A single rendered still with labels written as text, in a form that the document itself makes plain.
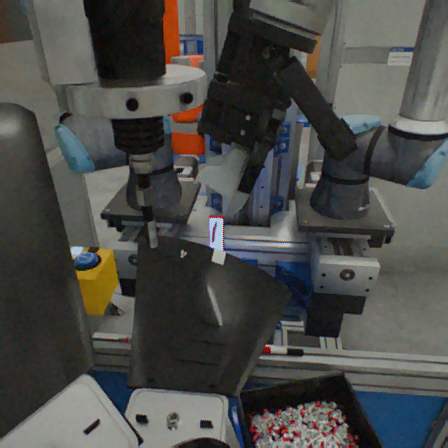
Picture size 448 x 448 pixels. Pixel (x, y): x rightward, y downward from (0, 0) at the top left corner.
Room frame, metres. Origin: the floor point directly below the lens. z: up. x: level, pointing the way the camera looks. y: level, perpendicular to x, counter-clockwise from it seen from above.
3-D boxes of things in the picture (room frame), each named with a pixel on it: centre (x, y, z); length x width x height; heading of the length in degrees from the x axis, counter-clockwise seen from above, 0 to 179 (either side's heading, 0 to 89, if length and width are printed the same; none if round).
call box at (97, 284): (0.57, 0.31, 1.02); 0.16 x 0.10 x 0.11; 85
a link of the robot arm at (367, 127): (0.85, -0.31, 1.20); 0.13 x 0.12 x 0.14; 49
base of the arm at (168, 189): (0.91, 0.19, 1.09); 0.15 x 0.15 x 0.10
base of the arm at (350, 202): (0.86, -0.30, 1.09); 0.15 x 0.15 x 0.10
